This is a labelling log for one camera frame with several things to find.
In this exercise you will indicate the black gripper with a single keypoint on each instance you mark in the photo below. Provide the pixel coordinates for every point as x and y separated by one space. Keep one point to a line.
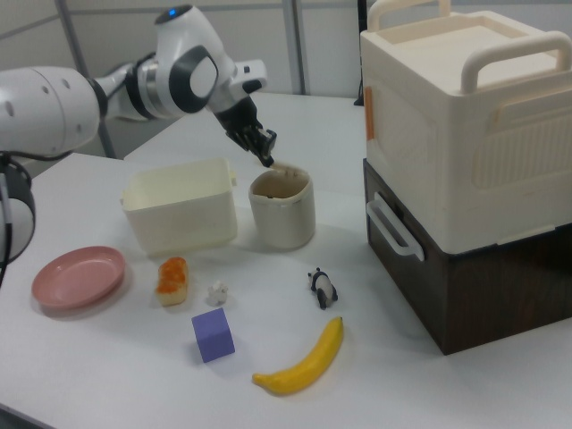
237 116

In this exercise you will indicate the small cream lidded trash can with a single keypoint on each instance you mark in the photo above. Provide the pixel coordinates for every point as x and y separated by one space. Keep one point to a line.
283 214

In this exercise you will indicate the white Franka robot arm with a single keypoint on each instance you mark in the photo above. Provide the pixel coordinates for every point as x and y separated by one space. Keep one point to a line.
187 76

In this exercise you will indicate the cream open plastic bin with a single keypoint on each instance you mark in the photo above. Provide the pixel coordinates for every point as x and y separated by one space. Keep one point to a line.
179 214

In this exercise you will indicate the black vertical pole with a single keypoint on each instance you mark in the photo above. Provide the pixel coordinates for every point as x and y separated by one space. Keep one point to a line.
361 49

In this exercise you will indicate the crumpled white paper ball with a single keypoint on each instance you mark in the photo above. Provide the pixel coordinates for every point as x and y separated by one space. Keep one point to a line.
217 292

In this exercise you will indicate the black and white panda toy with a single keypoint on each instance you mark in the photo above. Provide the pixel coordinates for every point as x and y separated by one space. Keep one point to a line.
324 288

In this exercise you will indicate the orange glazed bread loaf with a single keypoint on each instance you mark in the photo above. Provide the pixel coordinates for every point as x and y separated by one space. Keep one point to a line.
172 281

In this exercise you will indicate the purple cube block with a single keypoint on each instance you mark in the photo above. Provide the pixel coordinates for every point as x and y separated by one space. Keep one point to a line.
213 335

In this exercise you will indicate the yellow banana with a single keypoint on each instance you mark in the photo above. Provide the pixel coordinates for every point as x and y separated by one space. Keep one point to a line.
308 362

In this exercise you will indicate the pink round plate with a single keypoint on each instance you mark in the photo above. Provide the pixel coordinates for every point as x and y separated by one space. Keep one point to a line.
78 277

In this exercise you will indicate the dark brown drawer cabinet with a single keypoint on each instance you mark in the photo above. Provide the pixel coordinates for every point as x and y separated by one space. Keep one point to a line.
469 295

